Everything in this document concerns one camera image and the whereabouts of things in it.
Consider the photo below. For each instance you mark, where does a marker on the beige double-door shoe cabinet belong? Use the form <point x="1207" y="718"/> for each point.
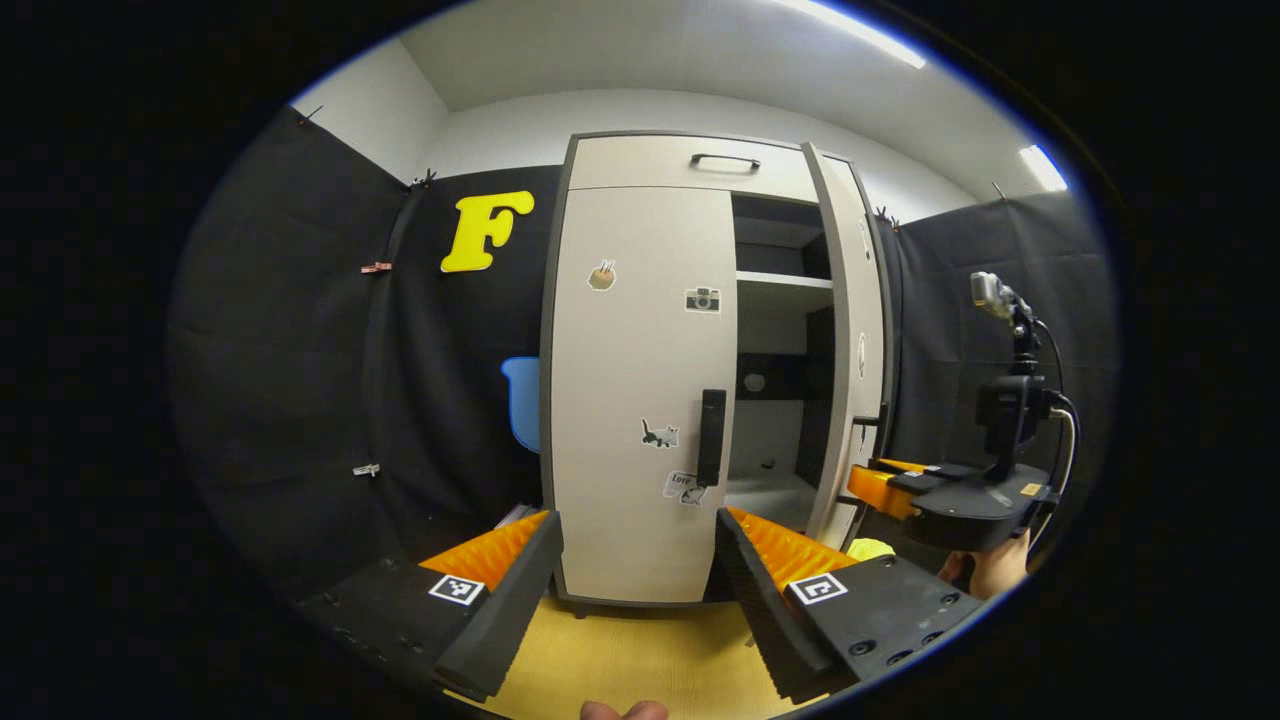
<point x="640" y="162"/>

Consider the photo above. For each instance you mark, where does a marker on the white lower cabinet shelf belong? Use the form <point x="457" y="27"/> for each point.
<point x="775" y="500"/>

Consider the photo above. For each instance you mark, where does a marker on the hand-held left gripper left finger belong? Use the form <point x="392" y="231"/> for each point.
<point x="510" y="610"/>

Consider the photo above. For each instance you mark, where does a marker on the beige cabinet door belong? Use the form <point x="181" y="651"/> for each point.
<point x="845" y="300"/>
<point x="630" y="360"/>

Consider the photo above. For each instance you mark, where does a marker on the white upper cabinet shelf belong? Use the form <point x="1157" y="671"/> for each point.
<point x="785" y="281"/>

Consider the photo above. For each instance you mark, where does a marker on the white cabinet shelf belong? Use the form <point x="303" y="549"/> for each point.
<point x="785" y="281"/>
<point x="775" y="500"/>

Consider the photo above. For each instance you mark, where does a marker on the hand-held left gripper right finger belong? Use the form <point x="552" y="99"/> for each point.
<point x="760" y="610"/>

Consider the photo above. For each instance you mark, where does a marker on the yellow-green object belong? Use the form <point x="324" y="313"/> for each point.
<point x="870" y="549"/>

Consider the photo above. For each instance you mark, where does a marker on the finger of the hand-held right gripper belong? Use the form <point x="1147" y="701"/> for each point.
<point x="905" y="464"/>
<point x="880" y="492"/>

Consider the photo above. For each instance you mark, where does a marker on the short ceiling light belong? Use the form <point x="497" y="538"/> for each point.
<point x="1042" y="168"/>

